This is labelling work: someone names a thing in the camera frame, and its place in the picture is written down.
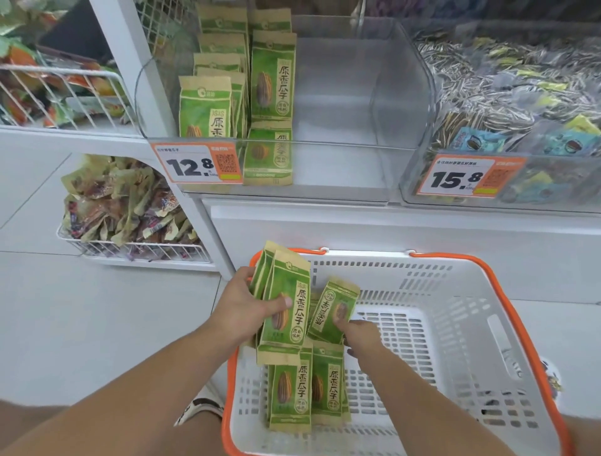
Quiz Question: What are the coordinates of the white wire end rack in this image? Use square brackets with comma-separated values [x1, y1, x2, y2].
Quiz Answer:
[0, 0, 219, 272]

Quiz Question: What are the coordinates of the person's right leg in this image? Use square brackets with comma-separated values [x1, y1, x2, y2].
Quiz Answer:
[561, 413, 601, 456]

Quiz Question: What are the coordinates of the person's leg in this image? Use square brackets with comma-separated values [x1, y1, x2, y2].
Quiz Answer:
[561, 413, 601, 456]
[0, 399, 222, 456]

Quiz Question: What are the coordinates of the person's left shoe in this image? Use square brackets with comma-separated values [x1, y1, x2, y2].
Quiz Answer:
[176, 385, 225, 426]

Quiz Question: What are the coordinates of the person's left hand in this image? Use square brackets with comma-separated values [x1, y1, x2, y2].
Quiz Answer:
[206, 266, 294, 351]

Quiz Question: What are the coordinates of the row of green packets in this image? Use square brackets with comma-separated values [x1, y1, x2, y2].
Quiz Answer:
[178, 2, 297, 187]

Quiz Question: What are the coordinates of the person's right forearm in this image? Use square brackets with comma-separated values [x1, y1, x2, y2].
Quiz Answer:
[356, 347, 517, 456]

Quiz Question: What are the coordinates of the pile of brown snack bags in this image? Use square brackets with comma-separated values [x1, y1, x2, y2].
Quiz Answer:
[61, 155, 200, 259]

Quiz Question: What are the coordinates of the white orange shopping basket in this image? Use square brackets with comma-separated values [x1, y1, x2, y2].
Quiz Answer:
[220, 247, 573, 456]

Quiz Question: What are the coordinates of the empty clear plastic bin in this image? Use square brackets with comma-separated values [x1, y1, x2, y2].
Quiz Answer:
[133, 14, 435, 205]

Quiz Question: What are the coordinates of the person's left leg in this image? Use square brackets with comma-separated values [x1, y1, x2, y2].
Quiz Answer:
[0, 399, 222, 456]

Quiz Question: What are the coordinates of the person's right hand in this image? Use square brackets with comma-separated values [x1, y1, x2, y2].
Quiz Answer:
[334, 318, 391, 360]

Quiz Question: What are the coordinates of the pile of green snack bags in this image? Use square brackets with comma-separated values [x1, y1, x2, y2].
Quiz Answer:
[0, 0, 128, 128]

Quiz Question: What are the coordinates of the white store shelf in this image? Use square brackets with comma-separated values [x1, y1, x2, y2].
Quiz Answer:
[89, 0, 601, 306]

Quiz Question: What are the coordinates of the person's right shoe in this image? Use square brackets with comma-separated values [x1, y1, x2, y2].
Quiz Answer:
[540, 359, 563, 400]

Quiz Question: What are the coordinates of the person's left forearm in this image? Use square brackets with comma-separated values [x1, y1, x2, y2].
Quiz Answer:
[0, 324, 245, 456]

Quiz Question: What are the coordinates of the person's shoe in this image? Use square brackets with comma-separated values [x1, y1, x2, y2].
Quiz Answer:
[540, 359, 563, 400]
[176, 385, 225, 426]

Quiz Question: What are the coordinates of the orange white price tag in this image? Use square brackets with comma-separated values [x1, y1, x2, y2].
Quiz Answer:
[415, 153, 527, 198]
[151, 142, 244, 184]

